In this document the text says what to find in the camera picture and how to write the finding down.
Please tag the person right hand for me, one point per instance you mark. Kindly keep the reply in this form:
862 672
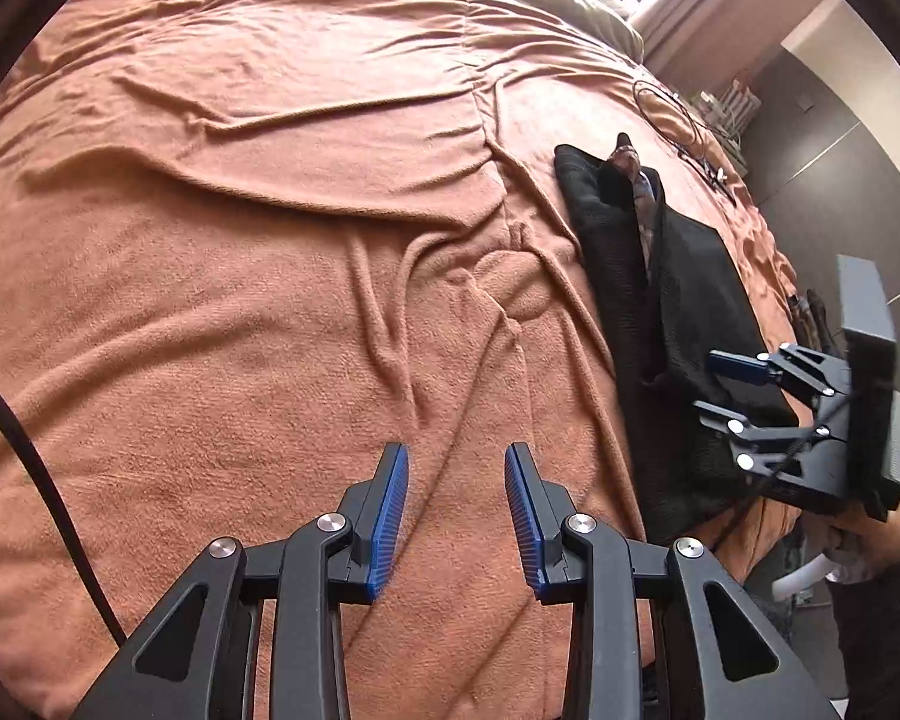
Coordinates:
879 540

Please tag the black t-shirt patterned shoulders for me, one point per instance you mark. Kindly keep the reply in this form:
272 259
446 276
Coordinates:
664 303

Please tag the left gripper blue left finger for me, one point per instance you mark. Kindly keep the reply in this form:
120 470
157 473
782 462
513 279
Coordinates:
374 509

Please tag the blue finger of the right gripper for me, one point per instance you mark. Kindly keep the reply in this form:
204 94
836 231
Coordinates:
754 370
731 429

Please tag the striped gift bag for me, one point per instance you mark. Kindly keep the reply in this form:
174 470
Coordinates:
736 109

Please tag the folded black printed shirt stack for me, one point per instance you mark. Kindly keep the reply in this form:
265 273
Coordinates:
809 321

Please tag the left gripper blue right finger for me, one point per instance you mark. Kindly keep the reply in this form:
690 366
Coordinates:
538 510

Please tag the orange-brown bed blanket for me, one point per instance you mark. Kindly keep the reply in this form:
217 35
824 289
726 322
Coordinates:
246 243

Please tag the pink curtain right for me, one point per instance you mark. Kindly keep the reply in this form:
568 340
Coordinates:
701 45

